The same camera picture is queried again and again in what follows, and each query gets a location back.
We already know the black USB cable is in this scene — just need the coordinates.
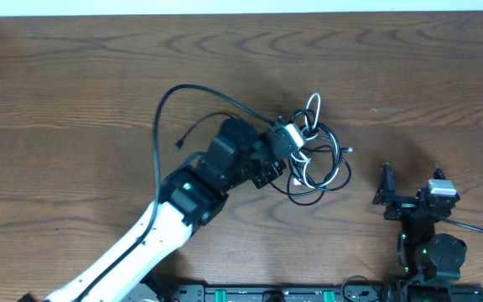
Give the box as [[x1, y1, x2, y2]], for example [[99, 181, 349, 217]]
[[174, 111, 242, 153]]

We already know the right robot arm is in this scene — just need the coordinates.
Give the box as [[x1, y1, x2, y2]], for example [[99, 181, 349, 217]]
[[372, 163, 467, 301]]

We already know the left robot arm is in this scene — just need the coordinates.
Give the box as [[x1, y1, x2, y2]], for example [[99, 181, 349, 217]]
[[46, 118, 306, 301]]

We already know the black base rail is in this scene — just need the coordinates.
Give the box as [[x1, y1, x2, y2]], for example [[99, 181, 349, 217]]
[[146, 281, 483, 302]]

